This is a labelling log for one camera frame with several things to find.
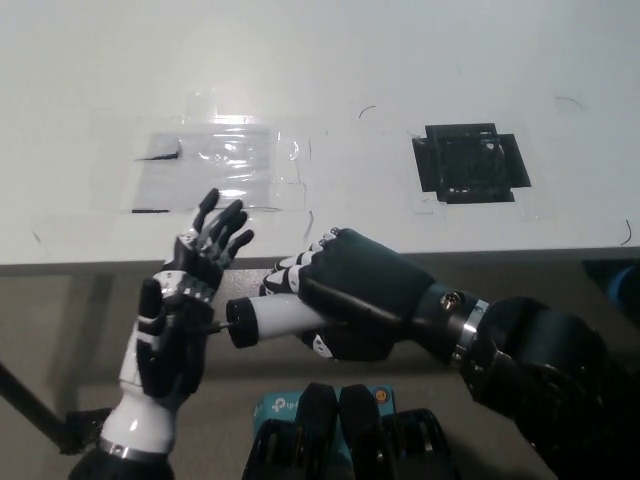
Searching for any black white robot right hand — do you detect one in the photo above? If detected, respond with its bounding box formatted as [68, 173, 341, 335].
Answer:
[258, 227, 489, 364]

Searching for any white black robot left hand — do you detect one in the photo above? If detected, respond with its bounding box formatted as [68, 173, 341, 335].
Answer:
[102, 187, 256, 455]

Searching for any small white air pump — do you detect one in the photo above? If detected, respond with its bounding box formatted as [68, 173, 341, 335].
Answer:
[202, 295, 331, 350]

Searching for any teal tp-link box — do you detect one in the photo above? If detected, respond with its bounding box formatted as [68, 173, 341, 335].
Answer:
[253, 384, 397, 456]

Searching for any black metal table leg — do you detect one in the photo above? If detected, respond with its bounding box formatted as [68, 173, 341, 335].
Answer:
[0, 359, 114, 456]

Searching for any black square mat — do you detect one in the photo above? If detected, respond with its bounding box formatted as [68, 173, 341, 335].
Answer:
[410, 122, 531, 205]

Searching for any clear film over grey sheet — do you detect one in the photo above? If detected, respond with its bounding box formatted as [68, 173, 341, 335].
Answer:
[119, 92, 314, 216]

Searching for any blue round object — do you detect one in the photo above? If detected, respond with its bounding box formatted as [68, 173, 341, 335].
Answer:
[607, 267, 640, 306]

